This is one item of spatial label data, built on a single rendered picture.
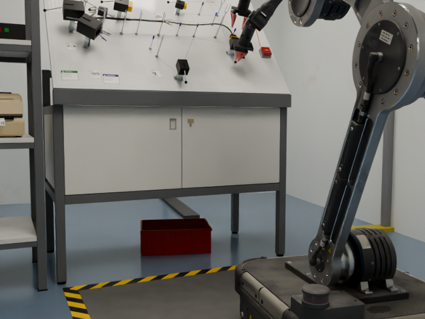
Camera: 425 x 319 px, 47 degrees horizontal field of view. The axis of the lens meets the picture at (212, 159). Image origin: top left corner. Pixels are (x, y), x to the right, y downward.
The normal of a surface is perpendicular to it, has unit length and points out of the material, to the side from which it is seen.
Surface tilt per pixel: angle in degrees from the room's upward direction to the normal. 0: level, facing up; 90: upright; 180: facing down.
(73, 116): 90
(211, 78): 51
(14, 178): 90
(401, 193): 90
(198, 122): 90
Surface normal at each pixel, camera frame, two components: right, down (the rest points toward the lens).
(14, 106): 0.43, -0.24
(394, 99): -0.96, 0.02
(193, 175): 0.40, 0.08
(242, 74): 0.31, -0.56
